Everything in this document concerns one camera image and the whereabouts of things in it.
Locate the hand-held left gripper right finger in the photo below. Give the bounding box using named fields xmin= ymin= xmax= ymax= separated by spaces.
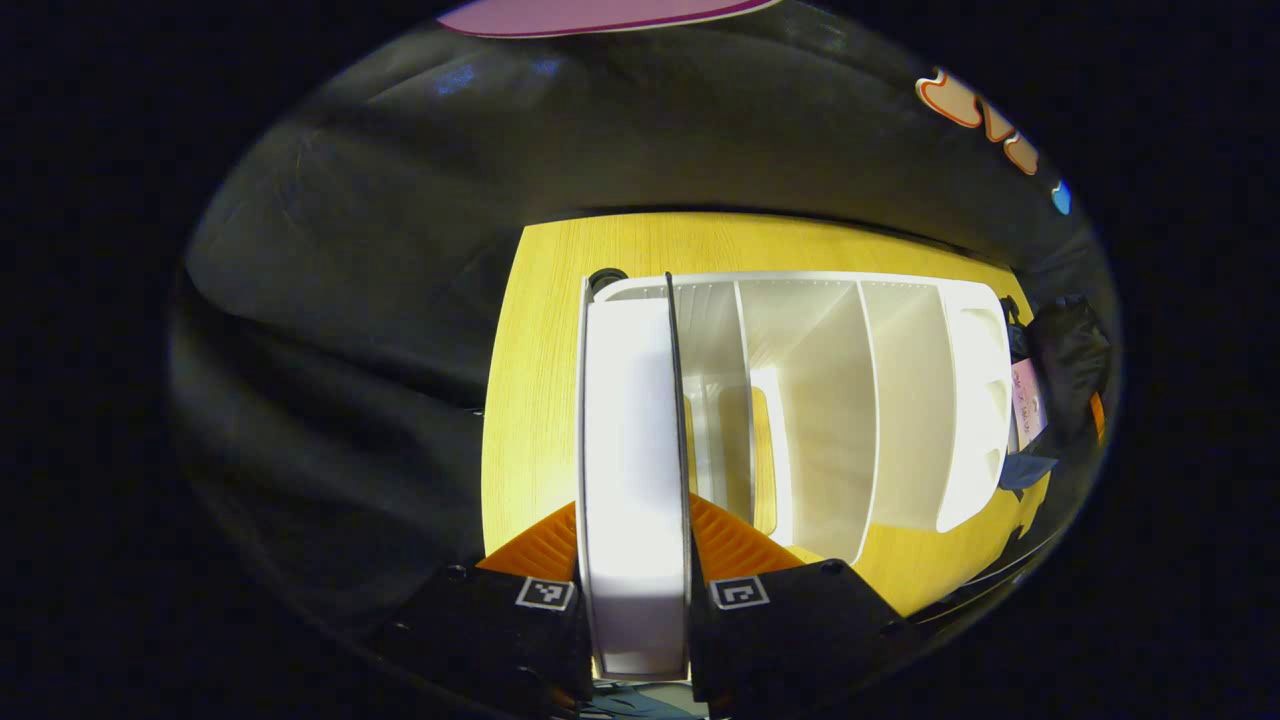
xmin=690 ymin=495 xmax=911 ymax=717

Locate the pink book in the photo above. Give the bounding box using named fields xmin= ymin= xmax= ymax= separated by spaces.
xmin=1010 ymin=360 xmax=1050 ymax=452

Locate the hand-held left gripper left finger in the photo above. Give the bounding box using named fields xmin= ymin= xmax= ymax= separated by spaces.
xmin=375 ymin=500 xmax=594 ymax=719

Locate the white bookshelf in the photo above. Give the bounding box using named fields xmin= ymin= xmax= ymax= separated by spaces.
xmin=583 ymin=270 xmax=1014 ymax=567

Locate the black backdrop cloth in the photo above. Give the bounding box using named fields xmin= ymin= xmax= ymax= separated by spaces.
xmin=170 ymin=0 xmax=1121 ymax=641

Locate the blue schoolbag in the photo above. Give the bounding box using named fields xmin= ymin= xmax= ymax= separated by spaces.
xmin=998 ymin=295 xmax=1114 ymax=541

